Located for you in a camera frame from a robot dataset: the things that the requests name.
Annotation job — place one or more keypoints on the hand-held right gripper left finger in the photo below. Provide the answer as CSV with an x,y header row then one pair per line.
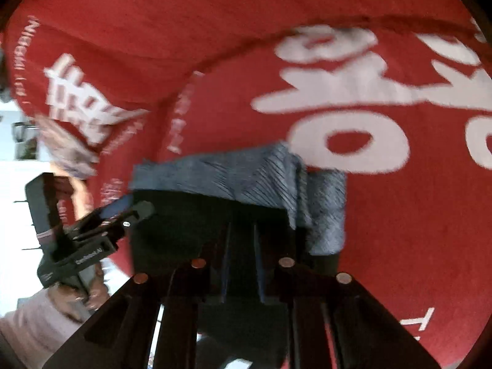
x,y
226,261

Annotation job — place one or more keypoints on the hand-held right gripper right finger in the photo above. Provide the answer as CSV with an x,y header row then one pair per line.
x,y
258,261

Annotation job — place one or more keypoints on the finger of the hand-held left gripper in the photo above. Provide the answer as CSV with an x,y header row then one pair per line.
x,y
136,212
115,208

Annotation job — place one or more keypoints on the black pants with grey lining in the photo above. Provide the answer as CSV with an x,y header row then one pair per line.
x,y
250,176

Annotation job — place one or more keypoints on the person's left forearm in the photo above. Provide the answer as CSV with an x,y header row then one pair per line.
x,y
30,326

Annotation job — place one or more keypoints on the person's left hand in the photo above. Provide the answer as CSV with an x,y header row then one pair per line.
x,y
77,298

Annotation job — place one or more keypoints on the tan object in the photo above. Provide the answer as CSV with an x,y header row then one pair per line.
x,y
81,196

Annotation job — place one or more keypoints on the red and white pillow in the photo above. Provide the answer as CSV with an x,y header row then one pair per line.
x,y
77,96

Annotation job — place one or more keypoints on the red printed blanket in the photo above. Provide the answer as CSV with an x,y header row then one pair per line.
x,y
346,84

